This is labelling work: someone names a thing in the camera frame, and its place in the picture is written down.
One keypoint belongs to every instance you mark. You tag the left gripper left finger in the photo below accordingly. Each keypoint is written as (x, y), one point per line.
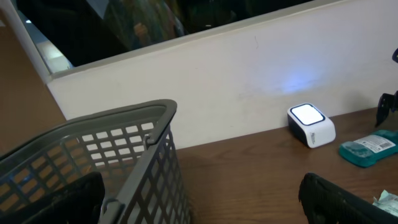
(78, 202)

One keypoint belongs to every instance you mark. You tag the dark window with frame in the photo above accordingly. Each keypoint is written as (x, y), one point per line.
(68, 34)

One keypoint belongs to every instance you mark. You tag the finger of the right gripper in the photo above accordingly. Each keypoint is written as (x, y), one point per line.
(387, 103)

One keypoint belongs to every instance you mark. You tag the white barcode scanner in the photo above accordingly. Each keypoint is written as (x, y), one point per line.
(309, 125)

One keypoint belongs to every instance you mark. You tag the blue mouthwash bottle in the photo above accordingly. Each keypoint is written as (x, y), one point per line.
(366, 151)

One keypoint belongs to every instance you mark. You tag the light teal snack packet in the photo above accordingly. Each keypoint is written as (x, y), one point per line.
(387, 202)

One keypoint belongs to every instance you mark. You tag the grey plastic shopping basket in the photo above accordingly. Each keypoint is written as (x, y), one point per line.
(131, 147)

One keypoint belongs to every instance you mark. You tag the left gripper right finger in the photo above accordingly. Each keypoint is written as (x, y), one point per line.
(326, 203)

